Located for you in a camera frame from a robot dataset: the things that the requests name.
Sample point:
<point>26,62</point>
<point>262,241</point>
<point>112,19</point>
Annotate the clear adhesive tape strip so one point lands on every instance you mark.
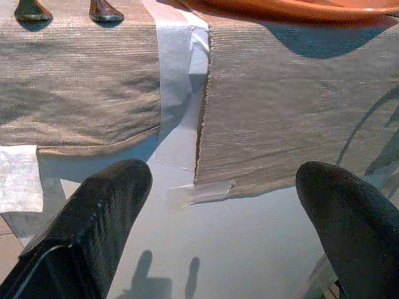
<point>202,193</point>

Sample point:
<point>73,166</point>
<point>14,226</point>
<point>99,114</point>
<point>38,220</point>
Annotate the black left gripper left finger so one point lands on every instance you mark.
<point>93,224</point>

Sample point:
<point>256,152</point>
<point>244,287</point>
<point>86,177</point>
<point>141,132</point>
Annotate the white paper napkin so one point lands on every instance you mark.
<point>18,177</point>

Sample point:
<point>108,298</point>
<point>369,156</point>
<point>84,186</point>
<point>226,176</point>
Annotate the beige woven placemat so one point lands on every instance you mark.
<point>280,109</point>
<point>78,84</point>

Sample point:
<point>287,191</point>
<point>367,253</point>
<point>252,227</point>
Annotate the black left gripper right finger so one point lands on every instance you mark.
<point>358,218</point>

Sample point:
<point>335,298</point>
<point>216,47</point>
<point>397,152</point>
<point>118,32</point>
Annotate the orange plate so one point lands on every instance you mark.
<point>299,7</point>

